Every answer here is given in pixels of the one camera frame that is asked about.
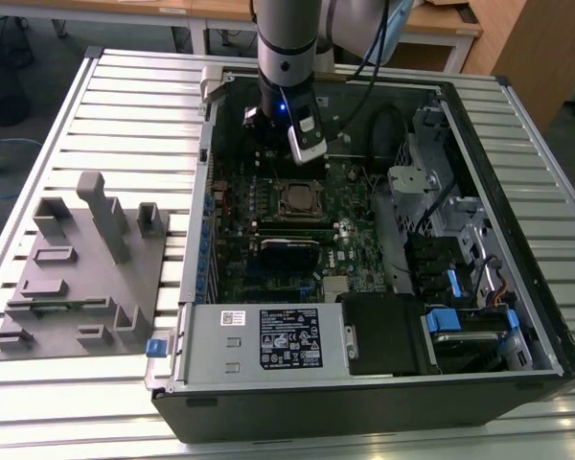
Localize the wooden desk white frame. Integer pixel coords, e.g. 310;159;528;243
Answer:
0;0;207;57
191;0;484;74

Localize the wooden cabinet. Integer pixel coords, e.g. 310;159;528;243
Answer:
462;0;575;133

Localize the black disk bay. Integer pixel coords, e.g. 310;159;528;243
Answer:
404;233;473;308

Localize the silver drive cage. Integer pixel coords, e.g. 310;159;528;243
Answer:
386;105;533;308

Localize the silver chipset heatsink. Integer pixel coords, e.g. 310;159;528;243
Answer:
323;275;352;294

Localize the green motherboard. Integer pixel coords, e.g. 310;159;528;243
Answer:
209;155;400;306

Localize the silver power supply unit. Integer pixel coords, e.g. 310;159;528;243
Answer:
171;302;355;385

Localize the metal socket cover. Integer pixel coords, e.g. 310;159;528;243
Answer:
277;180;329;221

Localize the silver CPU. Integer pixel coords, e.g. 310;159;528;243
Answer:
287;186;317;211

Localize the black round bin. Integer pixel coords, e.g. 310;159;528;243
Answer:
0;66;33;128

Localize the grey case latch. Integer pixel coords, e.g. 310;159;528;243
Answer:
198;65;227;104

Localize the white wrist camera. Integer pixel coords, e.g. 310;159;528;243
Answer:
287;103;329;167

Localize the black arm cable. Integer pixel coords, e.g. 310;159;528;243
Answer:
325;0;394;143

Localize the black graphics card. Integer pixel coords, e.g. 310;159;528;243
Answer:
257;237;322;285

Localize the black PC case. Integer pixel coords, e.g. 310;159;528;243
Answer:
143;66;575;445

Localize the black RAM slot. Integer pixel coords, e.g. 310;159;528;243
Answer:
257;231;336;239
257;216;334;223
257;225;335;233
257;220;334;228

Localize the black looped cable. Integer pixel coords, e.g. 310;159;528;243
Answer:
367;103;406;162

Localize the grey parts rack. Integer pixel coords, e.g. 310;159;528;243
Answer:
0;171;172;361

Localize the metal locking lever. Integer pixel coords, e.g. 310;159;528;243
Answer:
267;151;283;187

